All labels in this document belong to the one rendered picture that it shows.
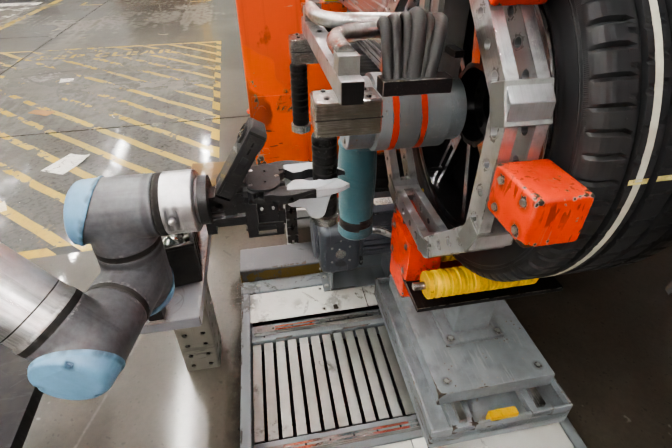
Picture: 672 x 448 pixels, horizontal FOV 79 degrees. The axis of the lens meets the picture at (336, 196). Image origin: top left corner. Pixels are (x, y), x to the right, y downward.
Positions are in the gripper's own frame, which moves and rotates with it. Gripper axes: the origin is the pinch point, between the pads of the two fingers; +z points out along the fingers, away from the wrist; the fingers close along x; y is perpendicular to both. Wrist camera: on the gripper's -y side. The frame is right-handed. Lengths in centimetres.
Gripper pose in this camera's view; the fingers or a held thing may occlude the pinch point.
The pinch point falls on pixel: (338, 175)
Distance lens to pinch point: 60.7
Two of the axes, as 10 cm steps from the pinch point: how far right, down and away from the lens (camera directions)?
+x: 1.8, 5.5, -8.2
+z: 9.8, -1.0, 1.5
